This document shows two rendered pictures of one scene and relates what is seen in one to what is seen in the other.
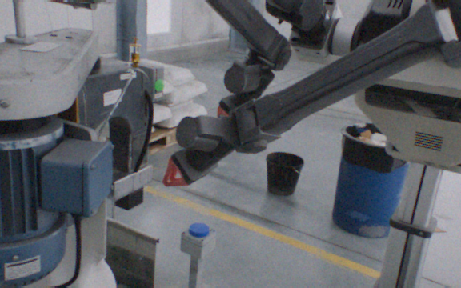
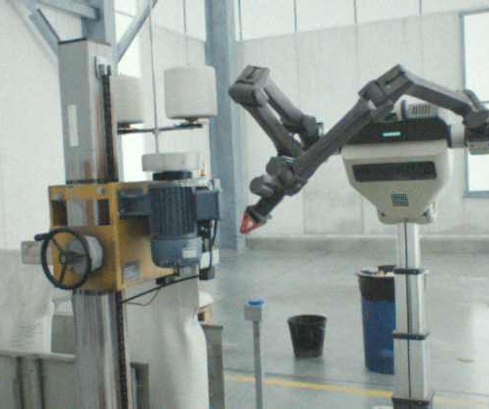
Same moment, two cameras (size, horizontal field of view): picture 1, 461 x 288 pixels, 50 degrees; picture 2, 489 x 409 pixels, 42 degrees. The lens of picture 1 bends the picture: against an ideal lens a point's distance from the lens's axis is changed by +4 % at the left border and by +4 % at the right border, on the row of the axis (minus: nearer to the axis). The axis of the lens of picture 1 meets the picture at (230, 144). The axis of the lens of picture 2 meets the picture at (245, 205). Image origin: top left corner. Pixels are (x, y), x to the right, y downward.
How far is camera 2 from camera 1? 1.25 m
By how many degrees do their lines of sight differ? 18
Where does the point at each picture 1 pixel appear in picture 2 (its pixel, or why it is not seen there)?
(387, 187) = not seen: hidden behind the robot
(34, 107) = (194, 164)
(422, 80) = (382, 156)
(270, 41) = (290, 142)
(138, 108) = not seen: hidden behind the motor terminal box
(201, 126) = (264, 178)
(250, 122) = (289, 174)
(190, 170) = (258, 214)
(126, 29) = not seen: hidden behind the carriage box
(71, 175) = (210, 198)
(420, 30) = (360, 107)
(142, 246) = (209, 336)
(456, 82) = (399, 153)
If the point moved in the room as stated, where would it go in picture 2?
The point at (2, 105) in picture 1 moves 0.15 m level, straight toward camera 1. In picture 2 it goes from (183, 162) to (206, 160)
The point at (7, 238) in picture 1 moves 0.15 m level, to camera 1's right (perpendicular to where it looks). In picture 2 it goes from (181, 236) to (234, 233)
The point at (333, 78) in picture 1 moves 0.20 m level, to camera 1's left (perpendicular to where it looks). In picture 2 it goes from (328, 138) to (263, 141)
